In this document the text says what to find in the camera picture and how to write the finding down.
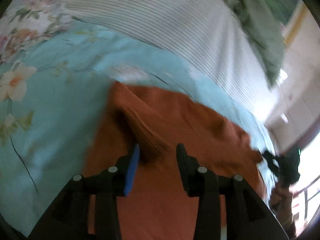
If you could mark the rust brown knit sweater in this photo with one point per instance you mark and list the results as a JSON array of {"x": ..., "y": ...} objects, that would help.
[{"x": 158, "y": 120}]

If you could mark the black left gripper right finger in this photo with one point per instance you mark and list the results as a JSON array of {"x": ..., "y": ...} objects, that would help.
[{"x": 228, "y": 207}]

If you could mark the light blue floral sheet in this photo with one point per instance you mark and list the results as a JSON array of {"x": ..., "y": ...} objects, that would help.
[{"x": 44, "y": 137}]

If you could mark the white floral cloth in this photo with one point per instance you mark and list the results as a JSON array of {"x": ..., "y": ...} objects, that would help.
[{"x": 25, "y": 23}]

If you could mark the gold framed landscape picture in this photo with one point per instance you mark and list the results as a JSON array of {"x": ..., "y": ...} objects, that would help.
[{"x": 290, "y": 14}]

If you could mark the striped white pillow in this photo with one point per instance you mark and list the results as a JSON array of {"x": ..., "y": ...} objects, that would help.
[{"x": 204, "y": 32}]

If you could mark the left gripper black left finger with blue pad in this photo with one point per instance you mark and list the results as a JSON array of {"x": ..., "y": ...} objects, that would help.
[{"x": 86, "y": 208}]

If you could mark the green pillow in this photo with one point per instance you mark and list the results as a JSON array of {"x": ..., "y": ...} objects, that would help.
[{"x": 263, "y": 33}]

